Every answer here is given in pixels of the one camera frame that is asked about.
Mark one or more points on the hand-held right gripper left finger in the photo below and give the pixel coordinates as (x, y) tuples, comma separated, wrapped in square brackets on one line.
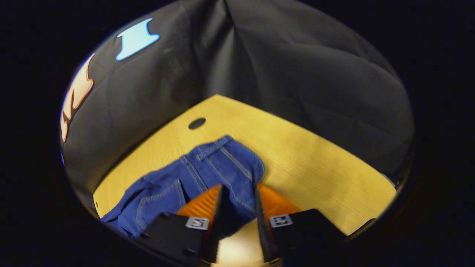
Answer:
[(215, 230)]

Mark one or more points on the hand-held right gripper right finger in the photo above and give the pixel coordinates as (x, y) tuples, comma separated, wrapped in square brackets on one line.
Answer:
[(262, 230)]

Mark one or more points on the blue denim jeans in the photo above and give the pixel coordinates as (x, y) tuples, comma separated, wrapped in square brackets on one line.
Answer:
[(222, 163)]

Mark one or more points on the black round table grommet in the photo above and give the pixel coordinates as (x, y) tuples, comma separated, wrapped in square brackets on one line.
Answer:
[(196, 123)]

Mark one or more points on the black backdrop cloth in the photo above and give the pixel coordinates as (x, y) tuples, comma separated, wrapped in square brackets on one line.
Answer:
[(278, 55)]

